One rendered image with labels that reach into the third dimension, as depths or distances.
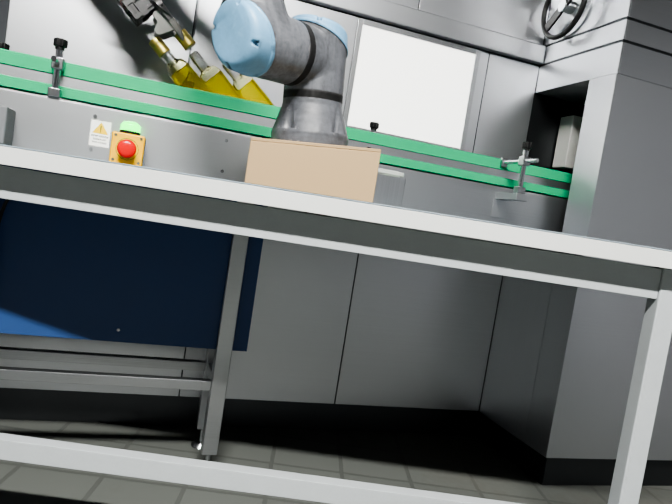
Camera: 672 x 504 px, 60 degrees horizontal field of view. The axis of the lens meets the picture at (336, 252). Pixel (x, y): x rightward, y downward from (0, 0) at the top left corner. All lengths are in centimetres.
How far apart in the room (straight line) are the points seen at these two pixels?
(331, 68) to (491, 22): 110
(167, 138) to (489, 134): 111
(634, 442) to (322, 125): 86
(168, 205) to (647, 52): 144
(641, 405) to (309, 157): 80
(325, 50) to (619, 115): 104
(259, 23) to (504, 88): 126
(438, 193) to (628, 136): 57
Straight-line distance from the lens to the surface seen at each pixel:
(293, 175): 106
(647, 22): 201
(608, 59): 196
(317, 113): 110
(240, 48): 103
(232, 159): 148
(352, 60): 188
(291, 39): 106
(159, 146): 147
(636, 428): 133
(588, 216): 185
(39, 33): 183
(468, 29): 207
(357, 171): 106
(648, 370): 131
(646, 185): 198
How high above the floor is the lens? 72
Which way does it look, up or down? 4 degrees down
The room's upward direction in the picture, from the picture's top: 9 degrees clockwise
